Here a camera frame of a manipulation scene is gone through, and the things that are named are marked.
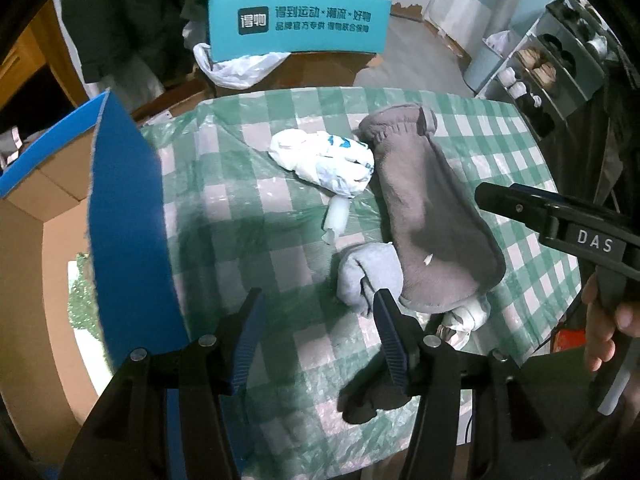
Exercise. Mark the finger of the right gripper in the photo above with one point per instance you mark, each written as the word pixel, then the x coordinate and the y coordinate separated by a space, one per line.
pixel 517 206
pixel 567 201

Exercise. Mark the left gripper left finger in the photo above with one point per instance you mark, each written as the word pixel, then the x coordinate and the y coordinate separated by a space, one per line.
pixel 238 336

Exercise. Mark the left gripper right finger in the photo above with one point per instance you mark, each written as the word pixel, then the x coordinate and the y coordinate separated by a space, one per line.
pixel 402 343

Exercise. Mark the light grey sock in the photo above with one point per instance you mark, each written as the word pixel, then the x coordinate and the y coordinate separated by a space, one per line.
pixel 365 269

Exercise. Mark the grey fleece mitten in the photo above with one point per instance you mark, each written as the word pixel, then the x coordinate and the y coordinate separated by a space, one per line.
pixel 446 250

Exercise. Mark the green knitted cloth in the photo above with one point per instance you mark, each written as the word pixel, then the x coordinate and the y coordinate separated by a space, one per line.
pixel 82 308

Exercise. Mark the white blue sock bundle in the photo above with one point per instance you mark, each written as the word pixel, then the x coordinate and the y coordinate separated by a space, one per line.
pixel 340 165

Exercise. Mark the white cloth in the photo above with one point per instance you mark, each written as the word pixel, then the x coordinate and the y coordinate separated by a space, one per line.
pixel 461 320

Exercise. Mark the black sock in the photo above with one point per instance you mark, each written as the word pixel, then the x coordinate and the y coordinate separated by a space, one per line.
pixel 369 392

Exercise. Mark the small white bottle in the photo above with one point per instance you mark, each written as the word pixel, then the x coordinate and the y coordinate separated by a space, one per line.
pixel 336 219

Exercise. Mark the grey shoe rack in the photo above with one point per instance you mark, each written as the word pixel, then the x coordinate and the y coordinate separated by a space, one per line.
pixel 558 65

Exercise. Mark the green checkered tablecloth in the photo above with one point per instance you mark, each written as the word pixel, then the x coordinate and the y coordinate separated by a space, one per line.
pixel 236 220

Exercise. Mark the light blue trash bin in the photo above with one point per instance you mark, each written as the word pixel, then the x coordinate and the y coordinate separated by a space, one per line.
pixel 481 67

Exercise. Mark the blue-rimmed cardboard box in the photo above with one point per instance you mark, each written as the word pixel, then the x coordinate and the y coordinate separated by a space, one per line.
pixel 91 184

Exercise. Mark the white plastic bag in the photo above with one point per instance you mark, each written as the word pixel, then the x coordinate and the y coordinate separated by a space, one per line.
pixel 239 73

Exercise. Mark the brown cardboard box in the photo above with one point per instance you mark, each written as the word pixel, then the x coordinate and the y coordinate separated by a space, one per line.
pixel 302 70

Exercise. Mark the teal shoe box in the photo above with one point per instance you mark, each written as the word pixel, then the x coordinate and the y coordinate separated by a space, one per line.
pixel 257 27

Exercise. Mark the black hanging coat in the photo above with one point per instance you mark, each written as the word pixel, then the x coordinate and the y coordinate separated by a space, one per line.
pixel 109 33

